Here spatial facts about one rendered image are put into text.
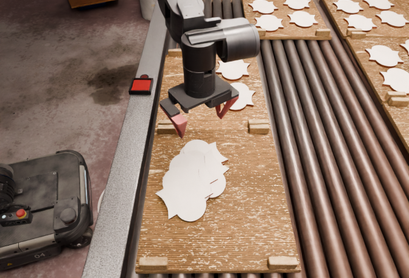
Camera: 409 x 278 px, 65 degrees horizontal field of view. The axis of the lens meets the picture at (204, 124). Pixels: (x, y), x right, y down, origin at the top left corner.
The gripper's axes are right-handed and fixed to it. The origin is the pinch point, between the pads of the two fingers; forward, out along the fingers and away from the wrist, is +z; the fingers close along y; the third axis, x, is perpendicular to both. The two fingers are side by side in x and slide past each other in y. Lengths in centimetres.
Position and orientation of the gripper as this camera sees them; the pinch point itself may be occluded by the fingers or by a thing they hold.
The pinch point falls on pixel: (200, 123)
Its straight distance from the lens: 65.7
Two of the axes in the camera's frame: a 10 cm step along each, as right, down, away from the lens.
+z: 0.1, 7.1, 7.0
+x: -5.7, -5.8, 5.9
